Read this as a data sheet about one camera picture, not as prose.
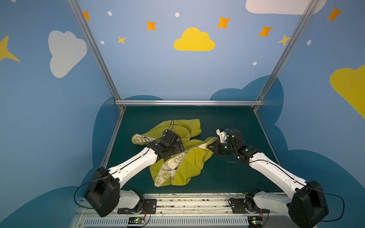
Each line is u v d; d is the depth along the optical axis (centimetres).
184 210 73
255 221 72
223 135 76
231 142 63
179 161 82
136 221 71
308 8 71
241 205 75
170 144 65
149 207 74
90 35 79
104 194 41
